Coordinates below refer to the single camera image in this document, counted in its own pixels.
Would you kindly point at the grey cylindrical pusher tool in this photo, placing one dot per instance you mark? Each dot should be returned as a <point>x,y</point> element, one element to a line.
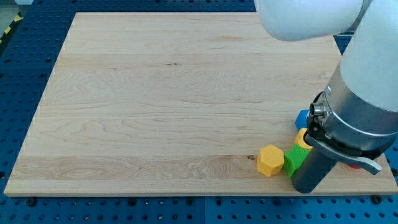
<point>320,161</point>

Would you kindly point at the green star block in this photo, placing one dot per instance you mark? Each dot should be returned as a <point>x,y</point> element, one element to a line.
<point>293,159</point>

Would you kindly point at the yellow hexagon block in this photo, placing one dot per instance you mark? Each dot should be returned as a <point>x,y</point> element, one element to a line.
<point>270,160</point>

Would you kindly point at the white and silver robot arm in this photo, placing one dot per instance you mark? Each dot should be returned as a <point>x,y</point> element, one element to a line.
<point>354,119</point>

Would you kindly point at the yellow heart block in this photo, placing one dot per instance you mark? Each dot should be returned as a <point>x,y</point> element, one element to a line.
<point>300,139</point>

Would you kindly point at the red block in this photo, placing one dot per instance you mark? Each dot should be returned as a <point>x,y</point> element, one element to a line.
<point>354,166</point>

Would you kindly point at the blue block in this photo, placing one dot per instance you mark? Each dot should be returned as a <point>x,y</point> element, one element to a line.
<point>301,120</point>

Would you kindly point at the light wooden board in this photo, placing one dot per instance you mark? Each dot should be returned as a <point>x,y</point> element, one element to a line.
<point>168,104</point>

